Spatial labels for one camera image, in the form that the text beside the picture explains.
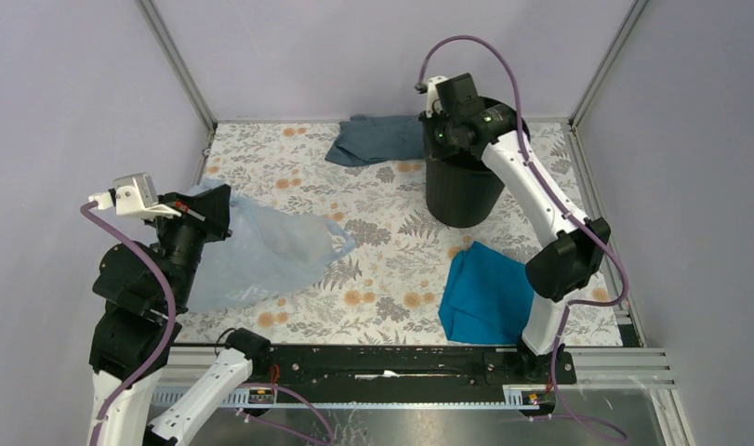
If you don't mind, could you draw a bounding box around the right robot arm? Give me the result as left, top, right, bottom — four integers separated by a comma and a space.
416, 73, 611, 383

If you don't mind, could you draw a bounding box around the black plastic trash bin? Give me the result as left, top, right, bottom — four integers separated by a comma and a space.
420, 97, 517, 229

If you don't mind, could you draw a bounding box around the floral patterned table mat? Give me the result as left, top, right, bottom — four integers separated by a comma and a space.
166, 122, 624, 348

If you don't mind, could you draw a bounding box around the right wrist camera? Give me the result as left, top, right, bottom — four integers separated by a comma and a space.
415, 76, 448, 118

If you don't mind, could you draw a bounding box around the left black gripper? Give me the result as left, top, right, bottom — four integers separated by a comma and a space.
148, 180, 235, 307

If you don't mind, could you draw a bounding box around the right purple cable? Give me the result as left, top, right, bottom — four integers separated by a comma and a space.
417, 35, 631, 444

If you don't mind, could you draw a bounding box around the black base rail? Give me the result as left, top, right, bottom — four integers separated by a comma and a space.
246, 344, 577, 406

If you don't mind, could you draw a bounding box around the light blue plastic trash bag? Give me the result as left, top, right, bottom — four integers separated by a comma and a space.
187, 190, 356, 313

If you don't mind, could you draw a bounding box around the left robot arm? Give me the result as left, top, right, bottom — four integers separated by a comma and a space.
81, 184, 272, 445

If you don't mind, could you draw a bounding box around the bright blue folded cloth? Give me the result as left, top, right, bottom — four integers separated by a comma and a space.
438, 242, 534, 346

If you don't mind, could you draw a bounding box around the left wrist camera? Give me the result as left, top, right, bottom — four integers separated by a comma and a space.
87, 173, 180, 221

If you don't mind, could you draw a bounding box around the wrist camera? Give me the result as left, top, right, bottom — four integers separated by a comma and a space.
415, 76, 448, 118
87, 173, 180, 221

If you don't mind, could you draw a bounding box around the grey-blue crumpled cloth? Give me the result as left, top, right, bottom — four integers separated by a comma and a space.
324, 115, 424, 167

